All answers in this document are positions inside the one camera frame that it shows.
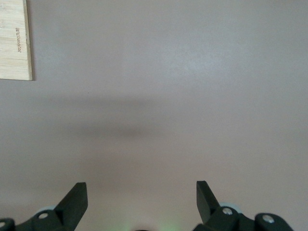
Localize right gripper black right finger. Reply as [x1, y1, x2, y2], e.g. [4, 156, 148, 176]
[192, 180, 295, 231]

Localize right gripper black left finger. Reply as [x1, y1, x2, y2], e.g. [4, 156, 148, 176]
[0, 182, 89, 231]

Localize brown table mat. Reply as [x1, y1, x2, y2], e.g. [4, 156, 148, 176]
[0, 0, 308, 231]

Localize bamboo cutting board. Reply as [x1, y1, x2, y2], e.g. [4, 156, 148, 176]
[0, 0, 34, 81]

